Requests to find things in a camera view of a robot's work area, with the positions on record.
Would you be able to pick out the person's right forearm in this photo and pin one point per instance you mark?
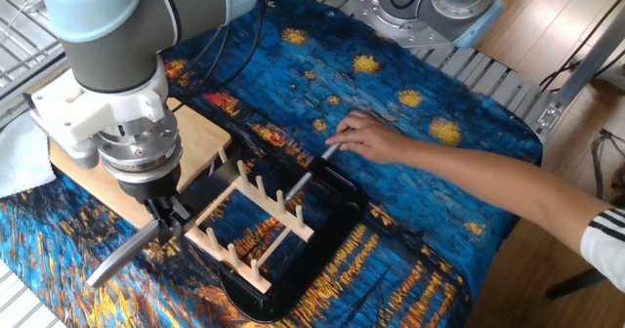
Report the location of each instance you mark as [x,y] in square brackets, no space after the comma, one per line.
[488,186]

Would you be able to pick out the person's right hand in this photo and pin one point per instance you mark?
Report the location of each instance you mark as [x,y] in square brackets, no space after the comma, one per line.
[376,137]

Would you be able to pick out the black chair leg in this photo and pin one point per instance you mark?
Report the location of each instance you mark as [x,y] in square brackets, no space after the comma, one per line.
[576,284]

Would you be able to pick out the wooden peg knife rack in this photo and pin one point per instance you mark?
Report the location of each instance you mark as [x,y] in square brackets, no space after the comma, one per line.
[273,210]

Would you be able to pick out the white sleeve with black stripes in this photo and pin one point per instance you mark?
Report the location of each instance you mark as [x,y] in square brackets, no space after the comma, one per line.
[608,250]

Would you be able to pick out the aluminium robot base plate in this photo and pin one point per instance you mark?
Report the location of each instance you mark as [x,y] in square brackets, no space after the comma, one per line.
[390,25]

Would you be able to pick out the steel cleaver knife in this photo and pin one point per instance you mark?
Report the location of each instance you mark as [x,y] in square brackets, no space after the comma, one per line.
[122,255]

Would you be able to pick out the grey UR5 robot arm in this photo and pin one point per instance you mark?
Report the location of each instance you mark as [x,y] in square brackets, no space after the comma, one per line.
[122,35]

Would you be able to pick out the aluminium frame beam with bracket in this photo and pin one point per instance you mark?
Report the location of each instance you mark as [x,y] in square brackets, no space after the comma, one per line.
[581,69]

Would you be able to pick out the wooden cutting board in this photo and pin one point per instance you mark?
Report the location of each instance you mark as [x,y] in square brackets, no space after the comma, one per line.
[195,137]

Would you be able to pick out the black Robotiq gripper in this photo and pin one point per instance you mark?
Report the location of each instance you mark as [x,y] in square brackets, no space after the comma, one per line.
[149,184]

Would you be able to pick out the starry night painted tablecloth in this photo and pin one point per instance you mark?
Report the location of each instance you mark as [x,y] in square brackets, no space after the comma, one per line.
[415,196]

